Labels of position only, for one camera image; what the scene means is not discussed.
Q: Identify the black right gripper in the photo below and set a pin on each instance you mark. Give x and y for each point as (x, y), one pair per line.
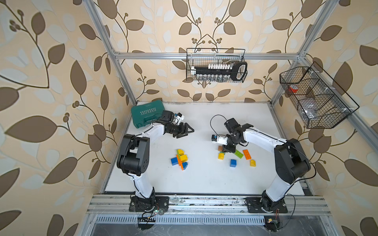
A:
(226, 148)

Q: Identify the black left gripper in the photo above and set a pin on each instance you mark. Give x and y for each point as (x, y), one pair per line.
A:
(181, 131)

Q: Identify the orange lego plate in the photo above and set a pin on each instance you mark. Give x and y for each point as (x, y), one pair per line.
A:
(247, 154)

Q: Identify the small blue lego brick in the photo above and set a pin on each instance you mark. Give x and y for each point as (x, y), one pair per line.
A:
(174, 161)

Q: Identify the orange lego brick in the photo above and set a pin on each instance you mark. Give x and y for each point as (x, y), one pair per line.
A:
(180, 162)

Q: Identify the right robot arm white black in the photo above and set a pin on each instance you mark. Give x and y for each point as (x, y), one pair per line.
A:
(291, 164)

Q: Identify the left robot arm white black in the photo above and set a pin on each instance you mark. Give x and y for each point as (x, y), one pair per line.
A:
(134, 155)

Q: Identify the green plastic tool case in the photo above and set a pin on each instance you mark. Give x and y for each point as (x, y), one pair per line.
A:
(143, 115)

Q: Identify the black white tool in basket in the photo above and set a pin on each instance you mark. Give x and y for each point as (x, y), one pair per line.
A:
(234, 72)

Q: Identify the red object in basket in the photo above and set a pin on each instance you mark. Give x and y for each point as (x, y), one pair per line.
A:
(293, 88)

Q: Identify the clear plastic bag in basket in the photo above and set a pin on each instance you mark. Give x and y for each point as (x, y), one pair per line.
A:
(309, 106)

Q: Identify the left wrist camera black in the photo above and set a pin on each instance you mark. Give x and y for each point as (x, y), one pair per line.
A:
(167, 117)

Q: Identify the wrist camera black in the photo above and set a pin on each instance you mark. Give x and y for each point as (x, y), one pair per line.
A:
(167, 117)
(231, 125)

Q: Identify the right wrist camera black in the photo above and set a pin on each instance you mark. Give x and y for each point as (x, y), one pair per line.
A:
(231, 125)

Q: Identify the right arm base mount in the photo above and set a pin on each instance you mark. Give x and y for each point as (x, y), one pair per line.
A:
(265, 205)

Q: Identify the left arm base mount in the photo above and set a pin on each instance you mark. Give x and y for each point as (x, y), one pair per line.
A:
(159, 204)

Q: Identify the back wall wire basket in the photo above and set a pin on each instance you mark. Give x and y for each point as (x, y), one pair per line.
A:
(205, 56)

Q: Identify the side wall wire basket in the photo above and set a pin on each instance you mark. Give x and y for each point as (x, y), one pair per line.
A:
(333, 102)

